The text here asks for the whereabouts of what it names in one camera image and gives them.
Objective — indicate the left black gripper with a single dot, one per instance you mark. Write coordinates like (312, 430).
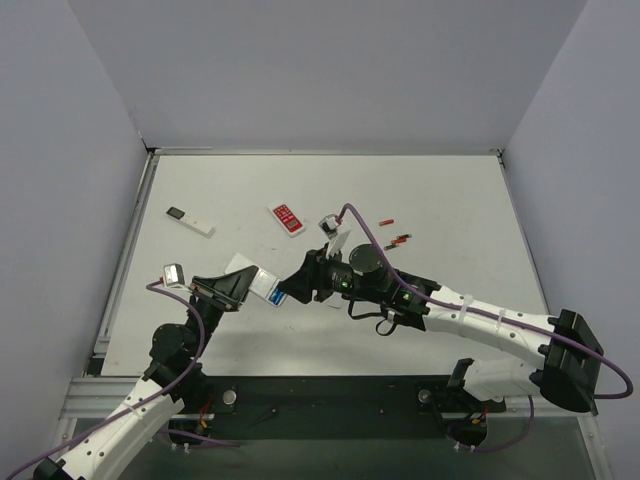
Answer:
(213, 292)

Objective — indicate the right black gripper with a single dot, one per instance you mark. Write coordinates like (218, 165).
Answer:
(319, 278)

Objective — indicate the blue battery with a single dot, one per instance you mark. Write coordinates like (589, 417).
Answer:
(277, 300)
(276, 290)

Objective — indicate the white grey-faced remote control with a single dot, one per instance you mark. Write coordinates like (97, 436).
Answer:
(263, 284)

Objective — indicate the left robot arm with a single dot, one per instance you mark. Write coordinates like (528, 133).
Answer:
(172, 380)

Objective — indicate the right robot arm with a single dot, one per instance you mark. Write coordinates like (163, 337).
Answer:
(556, 357)

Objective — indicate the red remote control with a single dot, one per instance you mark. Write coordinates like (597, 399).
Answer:
(286, 218)

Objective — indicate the slim white remote control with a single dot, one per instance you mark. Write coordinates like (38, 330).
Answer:
(197, 225)

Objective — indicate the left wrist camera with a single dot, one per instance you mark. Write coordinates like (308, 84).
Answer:
(173, 277)

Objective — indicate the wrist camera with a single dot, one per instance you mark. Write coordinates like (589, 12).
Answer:
(173, 277)
(337, 232)

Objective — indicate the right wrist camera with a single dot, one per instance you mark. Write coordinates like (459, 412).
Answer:
(337, 232)

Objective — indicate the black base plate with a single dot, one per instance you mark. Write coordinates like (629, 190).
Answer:
(238, 409)

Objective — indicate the aluminium front rail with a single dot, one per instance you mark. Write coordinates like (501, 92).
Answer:
(96, 397)

